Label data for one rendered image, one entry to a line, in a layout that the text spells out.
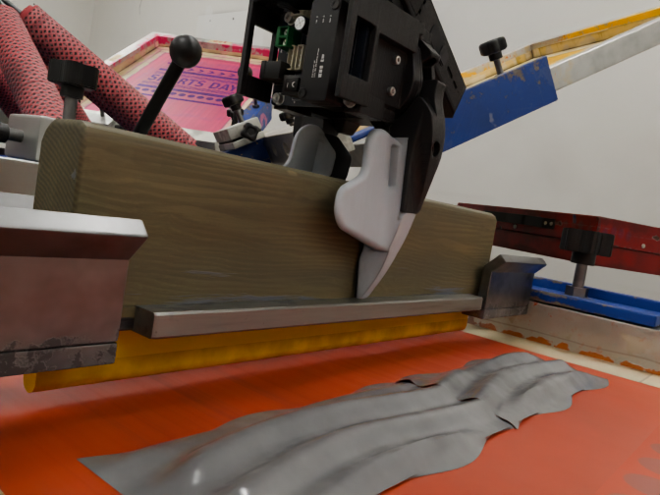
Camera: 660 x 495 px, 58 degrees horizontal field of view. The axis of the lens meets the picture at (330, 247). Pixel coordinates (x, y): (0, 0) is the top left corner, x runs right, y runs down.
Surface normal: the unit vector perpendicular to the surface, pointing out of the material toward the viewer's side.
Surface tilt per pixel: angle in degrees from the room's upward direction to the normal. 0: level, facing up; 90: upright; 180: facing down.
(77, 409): 0
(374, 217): 84
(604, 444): 0
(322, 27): 91
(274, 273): 90
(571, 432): 0
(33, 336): 90
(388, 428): 31
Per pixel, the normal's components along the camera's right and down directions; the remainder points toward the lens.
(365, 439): 0.54, -0.73
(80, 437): 0.16, -0.98
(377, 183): 0.78, 0.07
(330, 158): -0.62, -0.04
